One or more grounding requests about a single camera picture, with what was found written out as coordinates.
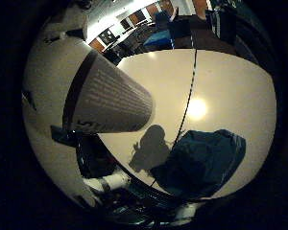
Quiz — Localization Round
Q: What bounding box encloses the black equipment with teal light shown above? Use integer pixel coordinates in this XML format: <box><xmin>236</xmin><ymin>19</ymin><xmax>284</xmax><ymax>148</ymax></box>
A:
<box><xmin>108</xmin><ymin>186</ymin><xmax>186</xmax><ymax>223</ymax></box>

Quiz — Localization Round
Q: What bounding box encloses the black cable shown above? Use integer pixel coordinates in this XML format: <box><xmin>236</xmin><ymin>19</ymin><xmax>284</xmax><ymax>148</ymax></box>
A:
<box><xmin>149</xmin><ymin>47</ymin><xmax>199</xmax><ymax>188</ymax></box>

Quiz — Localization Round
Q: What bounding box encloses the blue cloth with white stripes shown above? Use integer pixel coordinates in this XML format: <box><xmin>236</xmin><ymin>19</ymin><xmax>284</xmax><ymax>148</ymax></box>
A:
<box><xmin>150</xmin><ymin>128</ymin><xmax>248</xmax><ymax>199</ymax></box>

